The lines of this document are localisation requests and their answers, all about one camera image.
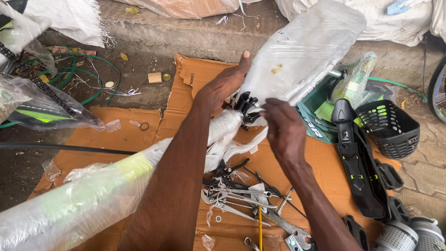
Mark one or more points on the person's left hand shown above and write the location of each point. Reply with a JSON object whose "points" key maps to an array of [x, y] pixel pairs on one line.
{"points": [[219, 87]]}

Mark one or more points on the person's right hand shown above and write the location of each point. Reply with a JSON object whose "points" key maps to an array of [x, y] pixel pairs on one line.
{"points": [[287, 136]]}

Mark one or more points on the plastic-wrapped bicycle frame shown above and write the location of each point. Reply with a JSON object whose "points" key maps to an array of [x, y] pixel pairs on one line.
{"points": [[299, 52]]}

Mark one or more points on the black seat clamp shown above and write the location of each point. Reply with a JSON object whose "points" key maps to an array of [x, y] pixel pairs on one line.
{"points": [[245, 103]]}

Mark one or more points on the green printed cardboard pieces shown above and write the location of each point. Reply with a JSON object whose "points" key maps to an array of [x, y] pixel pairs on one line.
{"points": [[315, 115]]}

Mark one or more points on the brown cardboard sheet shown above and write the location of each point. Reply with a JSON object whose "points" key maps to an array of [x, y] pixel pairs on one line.
{"points": [[324, 167]]}

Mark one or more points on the gold bottle cap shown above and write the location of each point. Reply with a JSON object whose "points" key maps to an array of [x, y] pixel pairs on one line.
{"points": [[166, 77]]}

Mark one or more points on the thin black rod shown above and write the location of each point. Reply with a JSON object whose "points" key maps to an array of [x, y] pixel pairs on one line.
{"points": [[278, 195]]}

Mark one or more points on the small wooden block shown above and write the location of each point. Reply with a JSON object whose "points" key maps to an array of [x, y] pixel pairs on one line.
{"points": [[155, 77]]}

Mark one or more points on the silver socket tool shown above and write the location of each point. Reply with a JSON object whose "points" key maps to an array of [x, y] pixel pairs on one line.
{"points": [[284, 202]]}

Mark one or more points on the black brake levers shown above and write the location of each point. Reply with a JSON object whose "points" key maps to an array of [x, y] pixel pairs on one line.
{"points": [[226, 172]]}

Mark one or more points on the silver pliers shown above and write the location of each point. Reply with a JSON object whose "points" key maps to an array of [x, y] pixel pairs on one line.
{"points": [[230, 197]]}

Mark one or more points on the plastic-wrapped green bicycle part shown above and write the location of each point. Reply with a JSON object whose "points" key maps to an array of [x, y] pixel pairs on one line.
{"points": [[353, 82]]}

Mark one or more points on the silver open wrench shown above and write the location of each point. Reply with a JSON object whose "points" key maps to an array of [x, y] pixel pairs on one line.
{"points": [[240, 213]]}

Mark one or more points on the silver flat multi spanner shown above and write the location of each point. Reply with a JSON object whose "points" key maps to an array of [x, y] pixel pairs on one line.
{"points": [[289, 230]]}

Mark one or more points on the yellow screwdriver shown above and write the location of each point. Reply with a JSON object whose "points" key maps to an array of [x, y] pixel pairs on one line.
{"points": [[260, 230]]}

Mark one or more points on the black plastic basket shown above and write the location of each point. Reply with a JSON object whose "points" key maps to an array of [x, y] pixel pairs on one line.
{"points": [[392, 129]]}

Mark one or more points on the black bicycle pedal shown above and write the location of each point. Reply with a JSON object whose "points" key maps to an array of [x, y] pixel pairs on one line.
{"points": [[356, 232], [399, 210], [389, 174]]}

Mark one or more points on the white bottle cap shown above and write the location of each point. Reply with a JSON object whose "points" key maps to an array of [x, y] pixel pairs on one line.
{"points": [[109, 84]]}

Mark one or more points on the small clear plastic bag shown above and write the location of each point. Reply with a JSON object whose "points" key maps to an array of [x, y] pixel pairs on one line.
{"points": [[113, 125]]}

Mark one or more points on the grey ribbed plastic part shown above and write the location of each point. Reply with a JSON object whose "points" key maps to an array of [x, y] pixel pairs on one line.
{"points": [[397, 237], [430, 233]]}

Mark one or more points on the large white sack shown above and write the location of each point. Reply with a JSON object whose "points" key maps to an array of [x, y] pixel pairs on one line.
{"points": [[383, 21]]}

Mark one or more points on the bicycle wheel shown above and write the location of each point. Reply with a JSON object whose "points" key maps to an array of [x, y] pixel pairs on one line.
{"points": [[437, 90]]}

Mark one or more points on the white woven sack frayed edge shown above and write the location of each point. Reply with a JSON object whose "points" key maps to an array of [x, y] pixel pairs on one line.
{"points": [[69, 19]]}

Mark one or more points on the blue cloth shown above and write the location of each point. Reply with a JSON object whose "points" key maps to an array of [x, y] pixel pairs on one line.
{"points": [[397, 7]]}

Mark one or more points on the crumpled clear plastic bag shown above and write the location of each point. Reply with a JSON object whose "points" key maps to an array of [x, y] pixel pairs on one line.
{"points": [[51, 170]]}

